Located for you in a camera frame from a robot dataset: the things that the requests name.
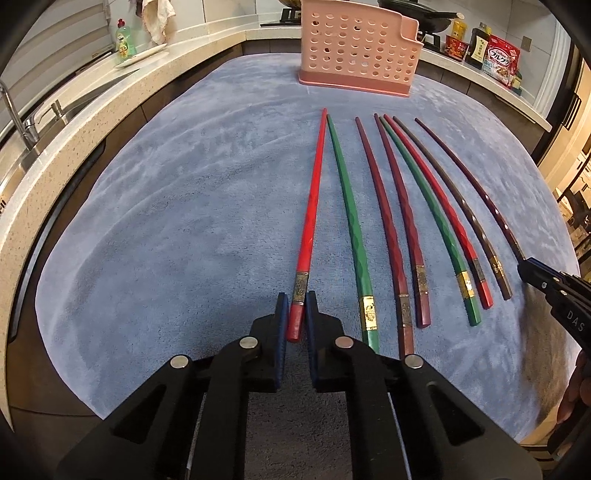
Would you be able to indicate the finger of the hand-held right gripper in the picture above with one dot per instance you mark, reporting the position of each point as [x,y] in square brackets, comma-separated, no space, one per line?
[538,277]

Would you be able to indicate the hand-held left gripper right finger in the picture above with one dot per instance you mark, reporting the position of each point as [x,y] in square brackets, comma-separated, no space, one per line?
[310,341]

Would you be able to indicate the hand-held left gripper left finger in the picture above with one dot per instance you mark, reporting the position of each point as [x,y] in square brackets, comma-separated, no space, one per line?
[282,341]

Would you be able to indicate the red chopstick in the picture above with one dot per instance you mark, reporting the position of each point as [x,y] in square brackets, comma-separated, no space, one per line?
[314,203]
[445,203]

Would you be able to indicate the brown chopstick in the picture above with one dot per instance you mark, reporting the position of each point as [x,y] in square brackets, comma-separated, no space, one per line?
[455,191]

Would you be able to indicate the dark maroon chopstick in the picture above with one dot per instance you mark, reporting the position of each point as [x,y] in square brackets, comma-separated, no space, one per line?
[471,175]

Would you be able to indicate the green chopstick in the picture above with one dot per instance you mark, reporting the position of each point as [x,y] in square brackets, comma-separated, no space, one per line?
[348,207]
[427,198]

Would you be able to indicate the pink perforated utensil holder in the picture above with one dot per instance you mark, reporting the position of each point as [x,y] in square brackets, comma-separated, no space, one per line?
[355,50]

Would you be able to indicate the person's right hand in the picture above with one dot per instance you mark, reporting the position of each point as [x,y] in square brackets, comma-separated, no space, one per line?
[575,392]

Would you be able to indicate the blue plush mat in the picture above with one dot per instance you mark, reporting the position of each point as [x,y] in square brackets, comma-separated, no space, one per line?
[207,207]

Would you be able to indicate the blue yellow sponge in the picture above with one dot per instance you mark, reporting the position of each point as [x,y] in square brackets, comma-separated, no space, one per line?
[517,83]

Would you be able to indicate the red cereal bag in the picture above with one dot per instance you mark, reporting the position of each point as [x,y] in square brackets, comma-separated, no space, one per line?
[501,60]

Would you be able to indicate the dark sauce bottle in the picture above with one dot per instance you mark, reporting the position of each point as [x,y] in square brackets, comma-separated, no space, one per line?
[478,46]

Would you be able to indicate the yellow snack packet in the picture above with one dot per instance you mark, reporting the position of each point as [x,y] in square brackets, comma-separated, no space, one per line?
[458,30]

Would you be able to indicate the black wok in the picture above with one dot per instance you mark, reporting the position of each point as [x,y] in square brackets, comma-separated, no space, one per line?
[425,21]

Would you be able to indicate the steel kitchen sink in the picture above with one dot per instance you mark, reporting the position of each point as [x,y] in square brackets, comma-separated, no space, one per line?
[78,108]

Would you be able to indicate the white plate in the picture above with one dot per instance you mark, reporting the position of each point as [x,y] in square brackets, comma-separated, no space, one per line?
[143,55]

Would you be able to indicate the sink soap dispenser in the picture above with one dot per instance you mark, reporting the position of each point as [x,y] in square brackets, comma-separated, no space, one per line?
[59,110]

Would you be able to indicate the green dish soap bottle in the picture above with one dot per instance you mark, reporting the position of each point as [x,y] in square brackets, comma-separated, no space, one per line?
[123,44]

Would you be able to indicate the steel faucet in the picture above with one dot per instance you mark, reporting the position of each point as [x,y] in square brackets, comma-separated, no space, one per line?
[21,120]

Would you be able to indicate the white hanging cloth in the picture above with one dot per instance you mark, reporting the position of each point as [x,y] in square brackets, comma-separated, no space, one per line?
[157,21]

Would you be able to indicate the purple hanging cloth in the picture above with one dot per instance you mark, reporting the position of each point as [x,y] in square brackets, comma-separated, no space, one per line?
[137,7]

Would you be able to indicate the window blind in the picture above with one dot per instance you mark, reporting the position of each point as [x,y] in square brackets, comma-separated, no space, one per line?
[55,32]

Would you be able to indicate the wall socket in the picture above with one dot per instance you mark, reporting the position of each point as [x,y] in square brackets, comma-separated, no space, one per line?
[526,44]

